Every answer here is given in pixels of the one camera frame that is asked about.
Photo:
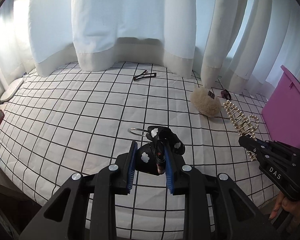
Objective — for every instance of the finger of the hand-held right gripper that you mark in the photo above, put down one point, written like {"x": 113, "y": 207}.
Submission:
{"x": 266, "y": 145}
{"x": 252, "y": 147}

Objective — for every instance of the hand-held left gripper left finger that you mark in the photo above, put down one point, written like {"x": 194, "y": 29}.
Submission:
{"x": 131, "y": 170}

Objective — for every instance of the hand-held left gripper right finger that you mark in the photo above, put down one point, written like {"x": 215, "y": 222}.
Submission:
{"x": 168, "y": 171}

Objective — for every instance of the black bow clip white flowers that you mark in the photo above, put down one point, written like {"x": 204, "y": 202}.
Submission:
{"x": 150, "y": 160}

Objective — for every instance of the pink plastic basket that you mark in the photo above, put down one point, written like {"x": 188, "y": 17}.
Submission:
{"x": 282, "y": 120}

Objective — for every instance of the pearl claw hair clip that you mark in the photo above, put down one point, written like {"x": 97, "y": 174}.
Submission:
{"x": 233, "y": 116}

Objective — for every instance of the silver bangle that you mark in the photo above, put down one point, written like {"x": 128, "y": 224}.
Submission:
{"x": 129, "y": 130}

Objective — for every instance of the person's right hand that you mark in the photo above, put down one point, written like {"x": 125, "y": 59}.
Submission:
{"x": 290, "y": 212}

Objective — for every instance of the small dark hair claw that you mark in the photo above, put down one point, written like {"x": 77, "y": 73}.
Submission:
{"x": 225, "y": 94}

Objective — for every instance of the beige fluffy hair clip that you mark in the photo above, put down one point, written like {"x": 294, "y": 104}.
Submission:
{"x": 207, "y": 102}

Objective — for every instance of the checkered bed sheet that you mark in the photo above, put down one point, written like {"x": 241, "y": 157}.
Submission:
{"x": 65, "y": 117}

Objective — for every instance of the black triangle hair clip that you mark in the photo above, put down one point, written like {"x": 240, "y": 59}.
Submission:
{"x": 137, "y": 78}

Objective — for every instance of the white rounded device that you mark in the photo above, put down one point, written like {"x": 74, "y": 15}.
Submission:
{"x": 11, "y": 91}

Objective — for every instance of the sheer white curtain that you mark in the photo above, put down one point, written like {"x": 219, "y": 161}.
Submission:
{"x": 12, "y": 42}

